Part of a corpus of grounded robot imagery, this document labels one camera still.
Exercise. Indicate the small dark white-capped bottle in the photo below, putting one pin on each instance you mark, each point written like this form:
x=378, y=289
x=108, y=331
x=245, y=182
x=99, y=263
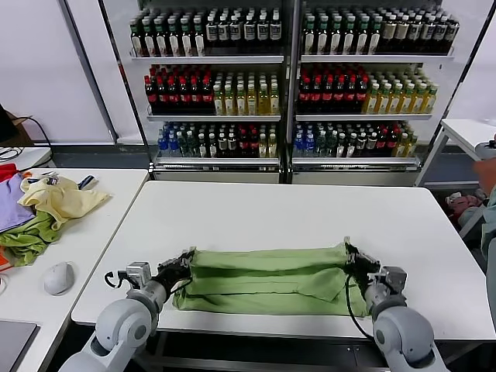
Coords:
x=222, y=147
x=371, y=147
x=351, y=147
x=231, y=147
x=341, y=147
x=212, y=147
x=202, y=147
x=361, y=147

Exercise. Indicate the brown cardboard box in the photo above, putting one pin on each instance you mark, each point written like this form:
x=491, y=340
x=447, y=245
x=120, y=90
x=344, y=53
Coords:
x=22, y=133

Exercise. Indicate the pale grey crumpled garment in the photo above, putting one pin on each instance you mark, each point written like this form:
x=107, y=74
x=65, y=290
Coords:
x=470, y=217

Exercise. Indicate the pale yellow shirt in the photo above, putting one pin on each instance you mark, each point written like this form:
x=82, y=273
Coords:
x=69, y=199

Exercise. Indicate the person's grey-green sleeved forearm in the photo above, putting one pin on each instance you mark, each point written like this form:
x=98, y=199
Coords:
x=490, y=224

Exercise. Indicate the small green bottle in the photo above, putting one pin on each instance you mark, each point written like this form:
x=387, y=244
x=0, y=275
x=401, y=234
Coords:
x=321, y=147
x=331, y=147
x=183, y=147
x=191, y=147

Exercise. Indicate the black box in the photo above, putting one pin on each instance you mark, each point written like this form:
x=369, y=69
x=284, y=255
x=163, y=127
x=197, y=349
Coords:
x=4, y=126

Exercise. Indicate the small red-capped cola bottle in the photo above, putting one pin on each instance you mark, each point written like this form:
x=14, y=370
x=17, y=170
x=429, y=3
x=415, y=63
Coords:
x=392, y=147
x=243, y=147
x=253, y=147
x=381, y=147

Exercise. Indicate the white table with legs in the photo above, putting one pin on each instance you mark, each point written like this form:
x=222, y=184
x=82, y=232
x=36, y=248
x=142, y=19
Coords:
x=465, y=133

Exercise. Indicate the small dark blue object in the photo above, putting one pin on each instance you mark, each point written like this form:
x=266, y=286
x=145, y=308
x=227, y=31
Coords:
x=88, y=181

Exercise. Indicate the purple garment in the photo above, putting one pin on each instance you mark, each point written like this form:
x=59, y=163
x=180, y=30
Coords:
x=11, y=205

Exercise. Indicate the pink crumpled garment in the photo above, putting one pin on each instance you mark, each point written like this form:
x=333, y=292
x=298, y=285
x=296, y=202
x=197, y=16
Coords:
x=467, y=202

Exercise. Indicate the white drinks shelf unit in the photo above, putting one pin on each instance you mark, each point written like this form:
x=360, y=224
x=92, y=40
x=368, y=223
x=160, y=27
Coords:
x=376, y=59
x=209, y=60

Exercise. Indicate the grey handheld controller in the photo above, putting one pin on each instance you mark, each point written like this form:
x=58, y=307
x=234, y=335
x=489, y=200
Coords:
x=485, y=150

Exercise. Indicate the tan-labelled dark drink bottle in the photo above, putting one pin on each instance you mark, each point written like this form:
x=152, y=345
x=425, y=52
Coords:
x=414, y=31
x=452, y=31
x=401, y=31
x=388, y=31
x=440, y=31
x=427, y=31

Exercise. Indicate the grey computer mouse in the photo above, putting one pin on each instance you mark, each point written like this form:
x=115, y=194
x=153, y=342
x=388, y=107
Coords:
x=58, y=279

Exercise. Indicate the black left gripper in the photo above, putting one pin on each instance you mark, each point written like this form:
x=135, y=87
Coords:
x=172, y=277

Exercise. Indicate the white-labelled dark drink bottle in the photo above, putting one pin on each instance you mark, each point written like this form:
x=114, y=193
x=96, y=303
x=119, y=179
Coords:
x=249, y=33
x=275, y=33
x=262, y=33
x=211, y=33
x=236, y=33
x=224, y=33

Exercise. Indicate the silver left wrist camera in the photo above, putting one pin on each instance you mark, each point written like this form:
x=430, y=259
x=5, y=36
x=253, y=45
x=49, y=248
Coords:
x=138, y=275

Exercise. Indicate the person's hand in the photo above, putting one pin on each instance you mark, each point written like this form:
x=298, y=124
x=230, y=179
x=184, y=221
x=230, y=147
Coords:
x=487, y=174

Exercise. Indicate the light green polo shirt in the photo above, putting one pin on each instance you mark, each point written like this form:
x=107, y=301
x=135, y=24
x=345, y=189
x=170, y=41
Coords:
x=271, y=271

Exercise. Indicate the green-capped brown tea bottle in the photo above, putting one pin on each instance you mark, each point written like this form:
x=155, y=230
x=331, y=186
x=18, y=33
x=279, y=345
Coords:
x=322, y=40
x=335, y=40
x=136, y=42
x=174, y=42
x=374, y=40
x=361, y=40
x=149, y=42
x=199, y=42
x=308, y=40
x=161, y=42
x=348, y=40
x=187, y=42

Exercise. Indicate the small yellow juice bottle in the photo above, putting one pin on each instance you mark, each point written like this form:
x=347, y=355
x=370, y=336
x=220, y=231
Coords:
x=263, y=147
x=410, y=147
x=273, y=147
x=401, y=147

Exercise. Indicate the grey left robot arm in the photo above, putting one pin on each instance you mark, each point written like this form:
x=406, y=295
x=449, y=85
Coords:
x=128, y=321

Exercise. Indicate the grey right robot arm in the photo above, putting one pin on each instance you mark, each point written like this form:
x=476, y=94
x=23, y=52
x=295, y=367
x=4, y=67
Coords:
x=403, y=333

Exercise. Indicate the orange item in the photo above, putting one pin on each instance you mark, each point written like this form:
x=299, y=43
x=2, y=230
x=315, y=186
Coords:
x=3, y=261

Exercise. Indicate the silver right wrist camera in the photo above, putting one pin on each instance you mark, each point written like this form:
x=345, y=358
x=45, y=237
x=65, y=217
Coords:
x=395, y=281

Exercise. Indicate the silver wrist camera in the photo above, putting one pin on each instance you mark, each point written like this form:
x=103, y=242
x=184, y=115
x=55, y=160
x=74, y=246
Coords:
x=395, y=281
x=138, y=275

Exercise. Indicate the olive green crumpled garment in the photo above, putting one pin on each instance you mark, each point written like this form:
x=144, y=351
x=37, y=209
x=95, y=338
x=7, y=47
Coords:
x=27, y=240

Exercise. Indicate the grey laptop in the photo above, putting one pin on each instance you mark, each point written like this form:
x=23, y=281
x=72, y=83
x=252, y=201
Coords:
x=15, y=345

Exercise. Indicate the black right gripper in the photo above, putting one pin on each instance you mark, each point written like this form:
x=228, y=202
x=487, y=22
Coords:
x=364, y=275

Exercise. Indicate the small blue water bottle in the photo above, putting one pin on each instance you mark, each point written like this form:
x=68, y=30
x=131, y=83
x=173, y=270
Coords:
x=298, y=147
x=162, y=147
x=309, y=147
x=173, y=147

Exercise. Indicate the red garment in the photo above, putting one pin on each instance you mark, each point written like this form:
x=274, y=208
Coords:
x=7, y=171

